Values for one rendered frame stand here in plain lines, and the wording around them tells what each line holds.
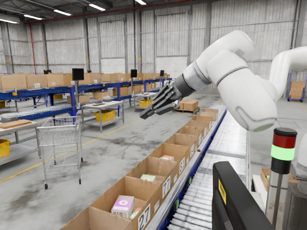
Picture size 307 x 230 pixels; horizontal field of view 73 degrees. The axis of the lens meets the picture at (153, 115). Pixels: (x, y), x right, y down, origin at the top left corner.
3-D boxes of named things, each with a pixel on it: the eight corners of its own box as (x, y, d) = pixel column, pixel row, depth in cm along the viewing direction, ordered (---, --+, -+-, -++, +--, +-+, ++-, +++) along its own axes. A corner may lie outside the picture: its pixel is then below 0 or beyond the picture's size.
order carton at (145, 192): (133, 248, 110) (132, 220, 107) (89, 231, 122) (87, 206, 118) (161, 205, 145) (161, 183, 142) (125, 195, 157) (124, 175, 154)
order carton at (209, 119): (208, 132, 321) (209, 121, 318) (189, 130, 333) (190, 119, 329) (212, 126, 356) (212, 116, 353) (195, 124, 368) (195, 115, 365)
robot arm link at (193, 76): (207, 69, 72) (193, 79, 75) (192, 54, 66) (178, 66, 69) (215, 87, 66) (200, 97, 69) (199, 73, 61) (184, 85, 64)
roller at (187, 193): (246, 213, 165) (247, 207, 164) (183, 197, 185) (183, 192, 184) (246, 209, 169) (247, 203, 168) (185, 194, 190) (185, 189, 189)
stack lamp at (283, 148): (295, 161, 50) (299, 138, 49) (272, 158, 52) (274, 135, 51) (291, 154, 55) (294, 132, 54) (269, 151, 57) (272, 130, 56)
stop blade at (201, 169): (244, 183, 205) (244, 175, 203) (197, 174, 223) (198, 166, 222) (244, 182, 206) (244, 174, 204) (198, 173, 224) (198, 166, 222)
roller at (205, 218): (246, 236, 141) (247, 230, 140) (174, 215, 162) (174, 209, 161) (246, 231, 146) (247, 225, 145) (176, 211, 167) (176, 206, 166)
